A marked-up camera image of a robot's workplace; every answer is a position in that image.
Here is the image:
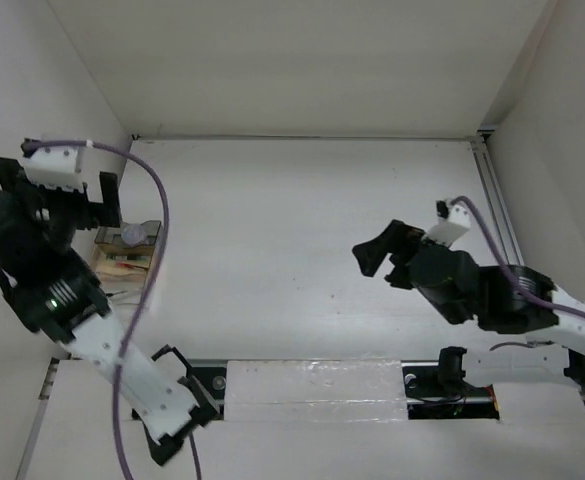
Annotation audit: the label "clear paper clip jar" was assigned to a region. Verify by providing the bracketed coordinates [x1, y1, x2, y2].
[120, 224, 147, 247]

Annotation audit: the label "green pen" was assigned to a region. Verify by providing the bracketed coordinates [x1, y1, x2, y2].
[106, 253, 151, 262]

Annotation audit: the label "red orange pen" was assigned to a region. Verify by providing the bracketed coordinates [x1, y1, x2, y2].
[114, 262, 149, 271]

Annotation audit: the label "black handled scissors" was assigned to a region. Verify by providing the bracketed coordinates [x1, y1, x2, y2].
[106, 290, 128, 297]

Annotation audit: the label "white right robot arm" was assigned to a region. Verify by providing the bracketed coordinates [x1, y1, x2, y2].
[352, 220, 585, 396]

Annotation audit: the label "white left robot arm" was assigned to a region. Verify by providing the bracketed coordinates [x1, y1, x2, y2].
[0, 157, 220, 466]

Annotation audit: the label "clear smoky organizer tray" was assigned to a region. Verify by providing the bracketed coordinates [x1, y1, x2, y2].
[89, 220, 163, 309]

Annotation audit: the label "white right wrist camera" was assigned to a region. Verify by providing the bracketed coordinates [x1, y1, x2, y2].
[422, 200, 471, 248]

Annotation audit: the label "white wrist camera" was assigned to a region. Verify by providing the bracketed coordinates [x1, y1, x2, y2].
[422, 200, 471, 248]
[21, 142, 83, 192]

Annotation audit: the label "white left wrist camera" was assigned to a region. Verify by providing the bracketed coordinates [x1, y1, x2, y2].
[21, 142, 83, 192]

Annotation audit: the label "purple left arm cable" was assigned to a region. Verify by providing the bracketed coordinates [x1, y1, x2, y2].
[21, 139, 203, 480]

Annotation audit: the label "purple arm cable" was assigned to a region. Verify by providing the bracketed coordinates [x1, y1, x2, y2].
[451, 195, 585, 351]
[21, 139, 203, 480]

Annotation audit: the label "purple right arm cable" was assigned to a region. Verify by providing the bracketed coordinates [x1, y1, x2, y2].
[451, 195, 585, 351]

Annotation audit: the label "aluminium rail right side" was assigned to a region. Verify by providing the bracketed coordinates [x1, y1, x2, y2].
[470, 130, 524, 265]

